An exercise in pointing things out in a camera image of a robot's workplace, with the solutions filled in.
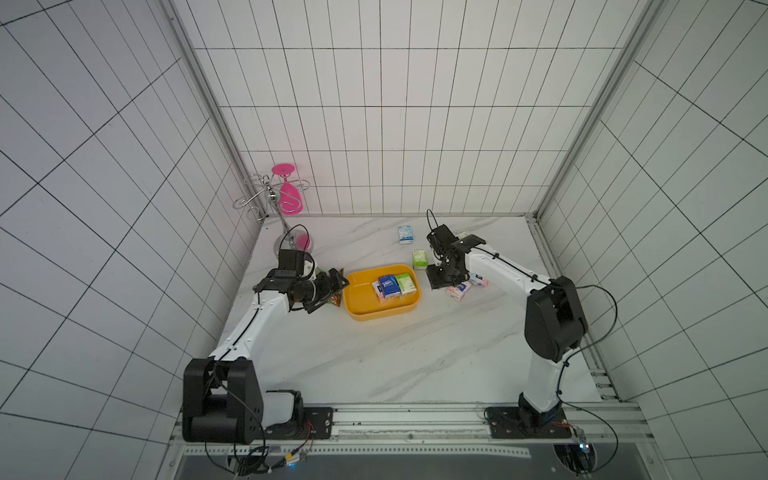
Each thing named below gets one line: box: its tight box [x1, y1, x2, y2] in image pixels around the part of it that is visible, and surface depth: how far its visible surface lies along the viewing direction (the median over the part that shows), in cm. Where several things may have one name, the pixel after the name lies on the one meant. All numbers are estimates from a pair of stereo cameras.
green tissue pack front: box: [395, 273, 417, 294], surface depth 95 cm
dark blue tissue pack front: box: [378, 275, 401, 298], surface depth 94 cm
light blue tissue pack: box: [398, 225, 414, 245], surface depth 112 cm
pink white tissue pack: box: [372, 280, 386, 303], surface depth 96 cm
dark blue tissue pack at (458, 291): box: [447, 281, 472, 302], surface depth 97 cm
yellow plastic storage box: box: [343, 264, 420, 322], surface depth 97 cm
